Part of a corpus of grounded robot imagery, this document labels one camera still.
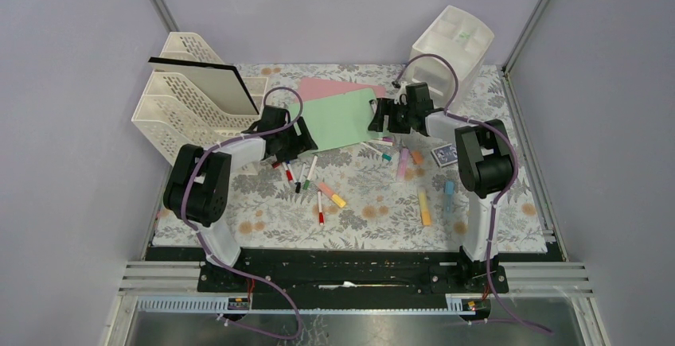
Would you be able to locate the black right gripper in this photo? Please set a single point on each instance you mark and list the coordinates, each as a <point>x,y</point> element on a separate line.
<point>387,107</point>

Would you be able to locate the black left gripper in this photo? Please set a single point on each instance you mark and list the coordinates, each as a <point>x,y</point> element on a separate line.
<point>302,142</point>

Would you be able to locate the green clipboard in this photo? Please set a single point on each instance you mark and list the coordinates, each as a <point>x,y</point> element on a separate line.
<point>341,120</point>

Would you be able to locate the pink clipboard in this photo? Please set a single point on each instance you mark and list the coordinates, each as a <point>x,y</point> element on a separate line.
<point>315,88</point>

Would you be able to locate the white binder folder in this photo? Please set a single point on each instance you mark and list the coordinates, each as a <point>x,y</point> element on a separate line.
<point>222,83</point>

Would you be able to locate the white plastic drawer organizer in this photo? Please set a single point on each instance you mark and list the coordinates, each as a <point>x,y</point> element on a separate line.
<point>454,48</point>

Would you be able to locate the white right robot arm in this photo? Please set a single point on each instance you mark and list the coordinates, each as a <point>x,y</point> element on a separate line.
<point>487,163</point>

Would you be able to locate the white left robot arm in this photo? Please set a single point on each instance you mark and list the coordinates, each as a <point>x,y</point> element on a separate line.
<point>198,187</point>

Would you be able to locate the teal capped marker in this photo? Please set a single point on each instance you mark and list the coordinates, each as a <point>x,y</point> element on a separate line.
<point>378,152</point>

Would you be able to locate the black tipped marker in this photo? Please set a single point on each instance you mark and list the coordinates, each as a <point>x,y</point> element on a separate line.
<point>299,182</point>

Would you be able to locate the green capped marker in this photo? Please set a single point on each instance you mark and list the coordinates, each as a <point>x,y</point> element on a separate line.
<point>310,173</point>

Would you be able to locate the pink yellow highlighter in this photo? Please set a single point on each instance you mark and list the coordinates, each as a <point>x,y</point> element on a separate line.
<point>331,194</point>

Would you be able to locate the blue playing card box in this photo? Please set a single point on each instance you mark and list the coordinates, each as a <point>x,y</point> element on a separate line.
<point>445,155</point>

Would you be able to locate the red marker pen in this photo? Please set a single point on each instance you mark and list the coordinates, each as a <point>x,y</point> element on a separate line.
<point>321,218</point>

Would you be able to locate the blue highlighter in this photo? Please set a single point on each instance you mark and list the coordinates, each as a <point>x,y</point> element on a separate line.
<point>448,196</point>

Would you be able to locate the yellow orange highlighter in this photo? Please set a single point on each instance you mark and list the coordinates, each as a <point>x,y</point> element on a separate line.
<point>424,211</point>

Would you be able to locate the white perforated file rack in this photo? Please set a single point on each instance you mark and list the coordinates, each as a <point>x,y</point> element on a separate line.
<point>172,111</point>

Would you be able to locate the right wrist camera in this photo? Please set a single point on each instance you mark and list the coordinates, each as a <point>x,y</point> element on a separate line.
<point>402,88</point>

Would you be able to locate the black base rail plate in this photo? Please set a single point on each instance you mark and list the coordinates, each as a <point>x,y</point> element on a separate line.
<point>353,279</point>

